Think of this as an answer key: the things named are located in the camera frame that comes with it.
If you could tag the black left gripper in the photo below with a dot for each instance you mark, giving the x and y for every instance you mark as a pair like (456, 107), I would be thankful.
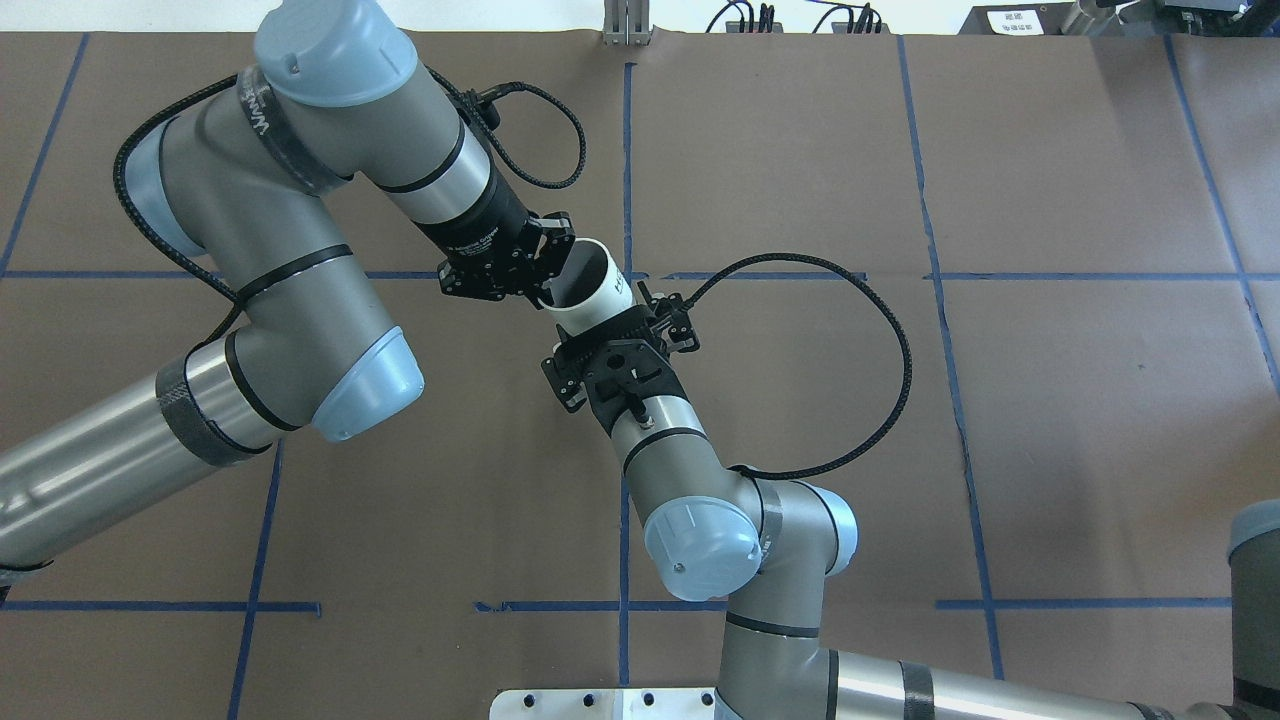
(482, 232)

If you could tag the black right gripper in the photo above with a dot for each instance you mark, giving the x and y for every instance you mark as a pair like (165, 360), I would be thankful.
(560, 381)

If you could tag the white mug with lettering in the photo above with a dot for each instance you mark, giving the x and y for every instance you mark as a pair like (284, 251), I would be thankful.
(590, 289)

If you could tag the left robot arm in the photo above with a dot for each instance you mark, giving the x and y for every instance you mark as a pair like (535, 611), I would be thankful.
(229, 184)

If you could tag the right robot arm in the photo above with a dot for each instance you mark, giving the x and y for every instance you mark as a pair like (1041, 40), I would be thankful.
(1059, 441)

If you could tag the white label card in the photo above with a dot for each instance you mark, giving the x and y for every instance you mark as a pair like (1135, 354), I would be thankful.
(1015, 22)

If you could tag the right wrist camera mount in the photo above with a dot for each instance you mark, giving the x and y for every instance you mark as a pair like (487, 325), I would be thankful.
(621, 375)

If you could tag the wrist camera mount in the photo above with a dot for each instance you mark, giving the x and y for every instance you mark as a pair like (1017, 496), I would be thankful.
(621, 375)
(478, 109)

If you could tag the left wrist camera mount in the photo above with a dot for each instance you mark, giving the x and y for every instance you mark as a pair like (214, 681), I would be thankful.
(478, 109)

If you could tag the aluminium frame post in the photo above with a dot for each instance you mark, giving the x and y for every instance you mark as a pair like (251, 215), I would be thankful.
(627, 23)

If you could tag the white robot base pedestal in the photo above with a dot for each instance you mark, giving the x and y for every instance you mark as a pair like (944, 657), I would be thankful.
(606, 703)

